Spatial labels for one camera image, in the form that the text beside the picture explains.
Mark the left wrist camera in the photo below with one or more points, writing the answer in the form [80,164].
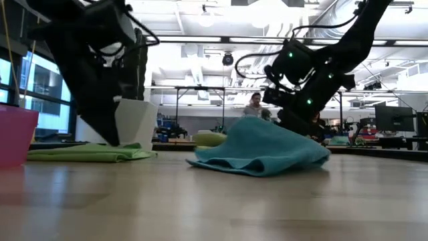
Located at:
[110,23]

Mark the red and white boxes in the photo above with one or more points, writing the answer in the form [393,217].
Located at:
[368,129]

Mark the pink tray mat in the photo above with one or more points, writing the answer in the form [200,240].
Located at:
[16,134]

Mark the teal microfiber towel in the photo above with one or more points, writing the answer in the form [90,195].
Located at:
[261,147]

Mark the black computer monitor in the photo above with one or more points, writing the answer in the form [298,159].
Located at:
[423,125]
[394,118]

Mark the person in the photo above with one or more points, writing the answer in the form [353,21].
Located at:
[254,110]
[320,124]

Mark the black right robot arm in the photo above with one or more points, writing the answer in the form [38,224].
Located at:
[351,50]

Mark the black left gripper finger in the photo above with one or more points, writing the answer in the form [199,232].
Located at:
[97,100]

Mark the black aluminium table frame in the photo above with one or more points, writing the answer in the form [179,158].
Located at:
[384,153]

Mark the black metal rig frame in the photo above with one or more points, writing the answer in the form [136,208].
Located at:
[200,88]
[340,114]

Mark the white hexagonal plant pot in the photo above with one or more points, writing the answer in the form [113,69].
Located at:
[138,124]

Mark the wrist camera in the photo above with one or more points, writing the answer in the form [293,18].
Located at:
[279,97]
[110,23]

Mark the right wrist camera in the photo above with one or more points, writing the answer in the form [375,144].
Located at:
[279,97]

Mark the black round ceiling camera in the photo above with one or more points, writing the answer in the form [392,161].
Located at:
[228,59]

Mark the green microfiber towel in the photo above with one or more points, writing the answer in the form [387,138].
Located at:
[83,154]
[209,139]

